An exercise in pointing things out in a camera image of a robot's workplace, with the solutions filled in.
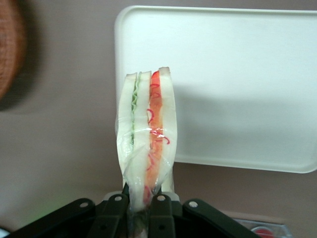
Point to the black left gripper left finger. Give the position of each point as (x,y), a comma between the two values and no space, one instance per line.
(111,218)

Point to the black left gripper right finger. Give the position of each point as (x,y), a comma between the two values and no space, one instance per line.
(163,218)

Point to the triangle sandwich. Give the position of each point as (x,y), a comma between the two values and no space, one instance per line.
(143,124)

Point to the cream plastic tray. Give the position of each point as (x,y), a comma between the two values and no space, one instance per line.
(235,74)

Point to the large round wicker basket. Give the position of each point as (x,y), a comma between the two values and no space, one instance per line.
(10,49)

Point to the clear acrylic bottle rack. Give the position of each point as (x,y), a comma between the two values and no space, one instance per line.
(280,228)

